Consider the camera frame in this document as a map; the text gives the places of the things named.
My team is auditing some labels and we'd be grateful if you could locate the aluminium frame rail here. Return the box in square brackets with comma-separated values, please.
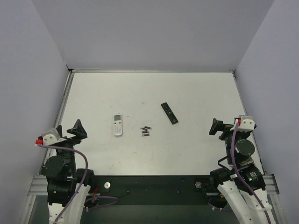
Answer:
[28, 175, 279, 196]

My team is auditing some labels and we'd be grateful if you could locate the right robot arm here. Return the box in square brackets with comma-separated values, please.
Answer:
[208, 115, 275, 224]

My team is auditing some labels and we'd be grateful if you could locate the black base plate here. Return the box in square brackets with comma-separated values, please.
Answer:
[77, 175, 228, 210]

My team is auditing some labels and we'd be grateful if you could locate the black remote control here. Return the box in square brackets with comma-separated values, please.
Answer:
[161, 102, 178, 125]

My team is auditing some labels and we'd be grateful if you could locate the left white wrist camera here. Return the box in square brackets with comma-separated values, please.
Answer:
[35, 129, 66, 146]

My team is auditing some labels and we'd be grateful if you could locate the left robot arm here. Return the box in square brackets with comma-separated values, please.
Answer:
[36, 119, 96, 224]

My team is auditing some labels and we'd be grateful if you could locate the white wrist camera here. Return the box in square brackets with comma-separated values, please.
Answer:
[35, 129, 66, 146]
[230, 115, 256, 132]

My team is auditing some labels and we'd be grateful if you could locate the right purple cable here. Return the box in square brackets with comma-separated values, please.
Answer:
[230, 121, 273, 224]

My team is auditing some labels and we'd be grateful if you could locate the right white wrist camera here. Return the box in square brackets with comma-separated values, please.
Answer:
[230, 115, 256, 132]

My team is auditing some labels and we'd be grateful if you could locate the white remote control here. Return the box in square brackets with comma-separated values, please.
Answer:
[114, 114, 123, 137]

